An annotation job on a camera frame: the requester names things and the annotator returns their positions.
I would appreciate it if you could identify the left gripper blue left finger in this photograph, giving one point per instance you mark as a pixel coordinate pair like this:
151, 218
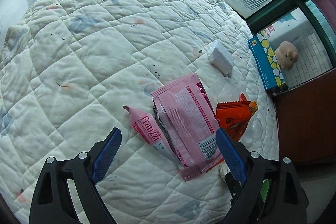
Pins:
103, 153

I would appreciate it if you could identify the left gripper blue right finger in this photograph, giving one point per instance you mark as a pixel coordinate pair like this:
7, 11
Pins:
231, 156

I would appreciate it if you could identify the orange snack wrapper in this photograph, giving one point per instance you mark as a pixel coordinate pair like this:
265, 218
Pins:
234, 116

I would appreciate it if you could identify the small pink Franzzi wrapper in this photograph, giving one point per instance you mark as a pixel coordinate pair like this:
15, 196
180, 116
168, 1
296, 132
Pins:
146, 126

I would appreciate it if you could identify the large pink snack wrapper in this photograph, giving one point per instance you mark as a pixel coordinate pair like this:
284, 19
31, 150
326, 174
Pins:
183, 108

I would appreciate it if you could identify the white tissue pack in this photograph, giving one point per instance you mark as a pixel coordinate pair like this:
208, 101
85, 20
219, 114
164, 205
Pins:
220, 57

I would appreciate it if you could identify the blue yellow tissue box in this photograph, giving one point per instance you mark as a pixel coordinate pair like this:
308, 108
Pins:
270, 72

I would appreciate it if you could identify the white quilted mattress pad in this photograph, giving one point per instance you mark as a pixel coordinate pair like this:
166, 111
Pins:
68, 68

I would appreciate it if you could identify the beige plush toy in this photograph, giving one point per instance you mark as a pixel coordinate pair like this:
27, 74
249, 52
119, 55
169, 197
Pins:
286, 55

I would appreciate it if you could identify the brown wooden wall panel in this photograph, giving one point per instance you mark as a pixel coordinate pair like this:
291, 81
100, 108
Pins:
306, 120

